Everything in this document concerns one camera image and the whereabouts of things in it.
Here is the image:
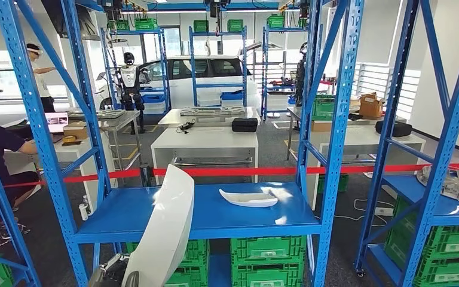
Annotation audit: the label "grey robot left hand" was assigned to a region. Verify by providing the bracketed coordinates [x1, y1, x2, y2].
[123, 270, 140, 287]

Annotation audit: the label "white curved car part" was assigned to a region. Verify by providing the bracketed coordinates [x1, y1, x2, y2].
[121, 164, 196, 287]
[218, 188, 279, 209]

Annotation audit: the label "white plastic bottle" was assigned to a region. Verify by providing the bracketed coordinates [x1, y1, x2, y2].
[78, 194, 92, 222]

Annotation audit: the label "metal chair base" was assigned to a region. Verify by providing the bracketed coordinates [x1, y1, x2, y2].
[0, 219, 30, 251]

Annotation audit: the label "white table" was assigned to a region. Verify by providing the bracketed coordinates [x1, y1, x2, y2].
[4, 136, 118, 213]
[311, 125, 427, 212]
[150, 126, 259, 185]

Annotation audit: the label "red barrier tape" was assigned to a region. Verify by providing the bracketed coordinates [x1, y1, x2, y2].
[0, 161, 459, 190]

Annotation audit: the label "grey stamped metal panel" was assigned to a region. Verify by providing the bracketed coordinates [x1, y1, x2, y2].
[179, 105, 247, 118]
[67, 109, 127, 121]

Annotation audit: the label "open laptop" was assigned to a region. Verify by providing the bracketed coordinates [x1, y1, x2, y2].
[44, 112, 69, 135]

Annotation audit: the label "black carrying case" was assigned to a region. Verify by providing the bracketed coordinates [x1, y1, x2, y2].
[231, 117, 259, 133]

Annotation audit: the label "white car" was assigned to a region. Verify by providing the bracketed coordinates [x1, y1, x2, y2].
[97, 54, 261, 112]

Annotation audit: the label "white stacked bins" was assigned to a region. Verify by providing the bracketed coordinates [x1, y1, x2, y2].
[196, 89, 223, 108]

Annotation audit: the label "white and black humanoid robot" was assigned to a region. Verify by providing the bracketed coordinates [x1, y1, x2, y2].
[115, 51, 148, 135]

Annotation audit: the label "standing person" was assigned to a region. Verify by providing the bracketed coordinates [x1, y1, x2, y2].
[25, 42, 57, 114]

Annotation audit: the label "flat cardboard box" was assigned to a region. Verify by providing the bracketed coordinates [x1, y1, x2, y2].
[311, 120, 333, 133]

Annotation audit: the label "black hanging monitor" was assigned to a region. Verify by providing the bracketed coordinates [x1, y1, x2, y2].
[41, 0, 102, 41]

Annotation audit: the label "open cardboard box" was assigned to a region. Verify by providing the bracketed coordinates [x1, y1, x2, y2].
[358, 92, 385, 120]

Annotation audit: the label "black soft bag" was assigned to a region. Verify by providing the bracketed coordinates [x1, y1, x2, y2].
[375, 120, 414, 139]

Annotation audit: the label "black stanchion post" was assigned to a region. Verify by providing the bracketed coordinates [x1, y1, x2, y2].
[139, 164, 154, 188]

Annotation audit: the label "black cabled controller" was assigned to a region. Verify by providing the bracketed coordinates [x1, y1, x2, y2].
[175, 119, 196, 135]

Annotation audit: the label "white floor cable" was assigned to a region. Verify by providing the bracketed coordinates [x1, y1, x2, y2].
[334, 198, 397, 229]

